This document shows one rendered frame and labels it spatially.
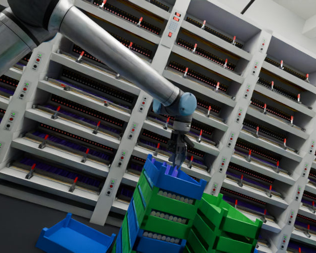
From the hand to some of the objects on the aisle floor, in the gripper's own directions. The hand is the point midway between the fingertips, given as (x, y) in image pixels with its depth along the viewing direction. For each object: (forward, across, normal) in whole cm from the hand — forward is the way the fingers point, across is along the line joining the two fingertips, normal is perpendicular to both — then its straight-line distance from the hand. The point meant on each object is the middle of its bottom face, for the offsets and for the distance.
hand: (176, 166), depth 92 cm
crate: (+46, -20, -41) cm, 65 cm away
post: (+67, -6, +37) cm, 77 cm away
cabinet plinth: (+44, -66, -46) cm, 92 cm away
